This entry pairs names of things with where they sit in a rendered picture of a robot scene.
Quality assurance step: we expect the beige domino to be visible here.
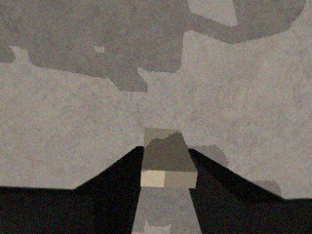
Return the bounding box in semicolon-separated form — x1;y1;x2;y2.
140;128;198;188

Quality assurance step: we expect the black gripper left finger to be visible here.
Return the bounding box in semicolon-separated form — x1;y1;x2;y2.
0;146;144;234

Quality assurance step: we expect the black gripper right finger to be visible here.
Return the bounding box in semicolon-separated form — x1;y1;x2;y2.
188;148;312;234

